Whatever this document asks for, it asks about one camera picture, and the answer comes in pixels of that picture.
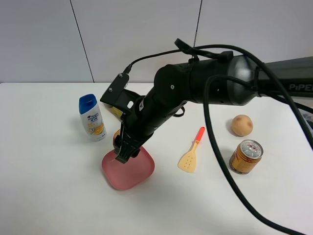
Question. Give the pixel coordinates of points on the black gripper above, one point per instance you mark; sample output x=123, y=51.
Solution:
x=149, y=113

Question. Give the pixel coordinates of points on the red yellow toy apple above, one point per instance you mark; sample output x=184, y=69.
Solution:
x=114, y=137

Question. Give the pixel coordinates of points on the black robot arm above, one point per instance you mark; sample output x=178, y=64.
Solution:
x=221, y=79

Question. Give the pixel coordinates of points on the pink square plate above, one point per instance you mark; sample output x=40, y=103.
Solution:
x=126, y=176

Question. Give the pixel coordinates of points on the toy corn cob with husk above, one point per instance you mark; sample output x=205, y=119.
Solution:
x=118, y=113

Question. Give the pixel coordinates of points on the blue-capped white shampoo bottle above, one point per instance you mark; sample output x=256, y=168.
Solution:
x=91, y=117

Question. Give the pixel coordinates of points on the brown toy potato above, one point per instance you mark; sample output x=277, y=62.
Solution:
x=242, y=125

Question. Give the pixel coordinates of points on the gold drink can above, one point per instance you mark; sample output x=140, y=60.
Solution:
x=246, y=156

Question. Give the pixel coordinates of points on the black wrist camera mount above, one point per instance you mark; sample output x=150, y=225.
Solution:
x=117, y=96

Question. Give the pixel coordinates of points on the yellow spatula with orange handle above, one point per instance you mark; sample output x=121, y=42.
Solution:
x=188, y=161

